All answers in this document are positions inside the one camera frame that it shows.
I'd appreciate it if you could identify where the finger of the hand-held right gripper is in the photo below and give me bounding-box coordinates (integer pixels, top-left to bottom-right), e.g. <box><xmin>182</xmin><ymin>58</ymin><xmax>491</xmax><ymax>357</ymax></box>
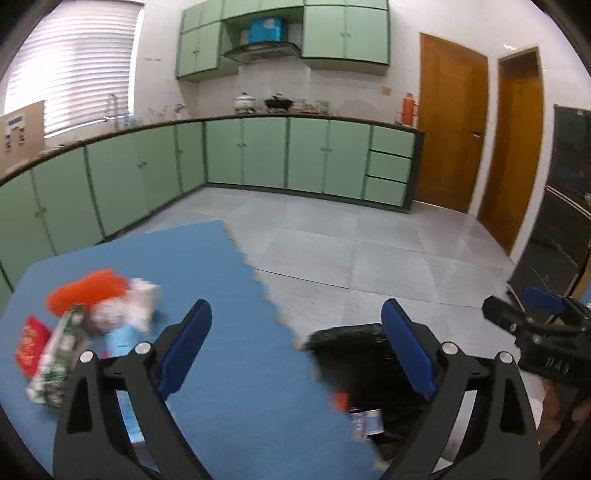
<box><xmin>523</xmin><ymin>285</ymin><xmax>591</xmax><ymax>320</ymax></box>
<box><xmin>482</xmin><ymin>295</ymin><xmax>591</xmax><ymax>337</ymax></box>

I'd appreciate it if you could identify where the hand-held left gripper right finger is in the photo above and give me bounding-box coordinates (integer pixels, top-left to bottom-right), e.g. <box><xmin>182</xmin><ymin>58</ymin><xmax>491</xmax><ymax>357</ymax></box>
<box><xmin>380</xmin><ymin>298</ymin><xmax>541</xmax><ymax>480</ymax></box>

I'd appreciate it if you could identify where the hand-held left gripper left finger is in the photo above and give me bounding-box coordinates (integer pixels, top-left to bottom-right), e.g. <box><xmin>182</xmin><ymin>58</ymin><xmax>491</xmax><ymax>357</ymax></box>
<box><xmin>53</xmin><ymin>298</ymin><xmax>214</xmax><ymax>480</ymax></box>

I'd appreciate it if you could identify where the black bag-lined bin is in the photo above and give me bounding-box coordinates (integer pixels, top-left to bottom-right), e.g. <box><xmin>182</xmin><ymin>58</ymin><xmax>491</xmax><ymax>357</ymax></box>
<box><xmin>302</xmin><ymin>322</ymin><xmax>445</xmax><ymax>463</ymax></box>

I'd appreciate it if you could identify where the red drink can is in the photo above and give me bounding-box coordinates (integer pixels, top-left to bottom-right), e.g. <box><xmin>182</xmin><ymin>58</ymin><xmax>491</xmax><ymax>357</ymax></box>
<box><xmin>335</xmin><ymin>392</ymin><xmax>387</xmax><ymax>439</ymax></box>

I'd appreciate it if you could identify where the person's right hand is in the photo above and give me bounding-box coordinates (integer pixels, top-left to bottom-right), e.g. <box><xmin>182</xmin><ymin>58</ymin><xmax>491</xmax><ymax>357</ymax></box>
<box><xmin>538</xmin><ymin>382</ymin><xmax>591</xmax><ymax>445</ymax></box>

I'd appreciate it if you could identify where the blue scalloped table mat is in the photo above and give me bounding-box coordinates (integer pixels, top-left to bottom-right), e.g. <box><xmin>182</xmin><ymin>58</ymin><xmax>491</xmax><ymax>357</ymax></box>
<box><xmin>0</xmin><ymin>220</ymin><xmax>387</xmax><ymax>476</ymax></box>

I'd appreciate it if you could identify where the dark glass-front appliance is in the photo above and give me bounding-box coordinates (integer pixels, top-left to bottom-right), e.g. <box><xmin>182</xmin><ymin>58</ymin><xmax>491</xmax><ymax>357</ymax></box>
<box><xmin>506</xmin><ymin>104</ymin><xmax>591</xmax><ymax>324</ymax></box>

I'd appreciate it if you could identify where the green white printed carton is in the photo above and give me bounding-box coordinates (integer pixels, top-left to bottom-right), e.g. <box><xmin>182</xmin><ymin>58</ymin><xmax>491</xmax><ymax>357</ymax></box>
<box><xmin>25</xmin><ymin>306</ymin><xmax>91</xmax><ymax>408</ymax></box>

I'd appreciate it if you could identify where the plain wooden door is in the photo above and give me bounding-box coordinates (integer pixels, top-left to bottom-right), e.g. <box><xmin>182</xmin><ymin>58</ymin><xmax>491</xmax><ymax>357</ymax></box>
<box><xmin>476</xmin><ymin>44</ymin><xmax>546</xmax><ymax>256</ymax></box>

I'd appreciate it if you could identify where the red foil packet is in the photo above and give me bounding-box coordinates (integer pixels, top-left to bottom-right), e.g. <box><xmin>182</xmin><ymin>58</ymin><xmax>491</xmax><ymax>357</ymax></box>
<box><xmin>15</xmin><ymin>316</ymin><xmax>53</xmax><ymax>380</ymax></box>

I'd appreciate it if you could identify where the green base cabinet unit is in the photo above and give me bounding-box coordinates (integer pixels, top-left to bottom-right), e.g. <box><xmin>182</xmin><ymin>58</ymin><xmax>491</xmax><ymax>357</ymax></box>
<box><xmin>0</xmin><ymin>115</ymin><xmax>425</xmax><ymax>311</ymax></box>

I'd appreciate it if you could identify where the red thermos flask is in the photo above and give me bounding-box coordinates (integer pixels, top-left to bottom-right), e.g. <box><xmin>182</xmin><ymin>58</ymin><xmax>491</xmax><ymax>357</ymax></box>
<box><xmin>400</xmin><ymin>92</ymin><xmax>419</xmax><ymax>126</ymax></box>

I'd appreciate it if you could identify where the black wok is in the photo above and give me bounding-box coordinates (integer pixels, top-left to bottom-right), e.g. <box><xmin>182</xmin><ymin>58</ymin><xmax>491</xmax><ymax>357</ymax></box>
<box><xmin>263</xmin><ymin>94</ymin><xmax>295</xmax><ymax>112</ymax></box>

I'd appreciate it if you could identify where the brown cardboard sheet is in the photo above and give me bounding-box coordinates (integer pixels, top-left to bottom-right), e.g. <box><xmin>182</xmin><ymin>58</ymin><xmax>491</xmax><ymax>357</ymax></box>
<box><xmin>0</xmin><ymin>100</ymin><xmax>47</xmax><ymax>174</ymax></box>

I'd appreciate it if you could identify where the white window blind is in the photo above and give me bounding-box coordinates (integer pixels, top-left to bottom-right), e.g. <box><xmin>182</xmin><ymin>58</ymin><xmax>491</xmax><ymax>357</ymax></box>
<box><xmin>2</xmin><ymin>0</ymin><xmax>145</xmax><ymax>137</ymax></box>

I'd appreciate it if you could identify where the black range hood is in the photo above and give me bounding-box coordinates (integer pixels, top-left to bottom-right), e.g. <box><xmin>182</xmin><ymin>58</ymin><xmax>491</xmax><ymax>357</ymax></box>
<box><xmin>220</xmin><ymin>41</ymin><xmax>302</xmax><ymax>65</ymax></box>

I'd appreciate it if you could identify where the blue box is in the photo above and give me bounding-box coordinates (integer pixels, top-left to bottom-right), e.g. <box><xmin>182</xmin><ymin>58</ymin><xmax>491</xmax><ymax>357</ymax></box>
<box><xmin>249</xmin><ymin>16</ymin><xmax>284</xmax><ymax>44</ymax></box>

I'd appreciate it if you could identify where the wooden door with handle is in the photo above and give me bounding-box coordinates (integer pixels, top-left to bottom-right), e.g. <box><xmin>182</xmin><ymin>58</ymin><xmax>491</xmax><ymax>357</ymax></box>
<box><xmin>412</xmin><ymin>32</ymin><xmax>489</xmax><ymax>214</ymax></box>

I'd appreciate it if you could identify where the green wall cabinet unit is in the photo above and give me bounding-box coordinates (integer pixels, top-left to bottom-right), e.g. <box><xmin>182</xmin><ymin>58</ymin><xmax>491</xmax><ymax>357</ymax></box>
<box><xmin>175</xmin><ymin>0</ymin><xmax>391</xmax><ymax>83</ymax></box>

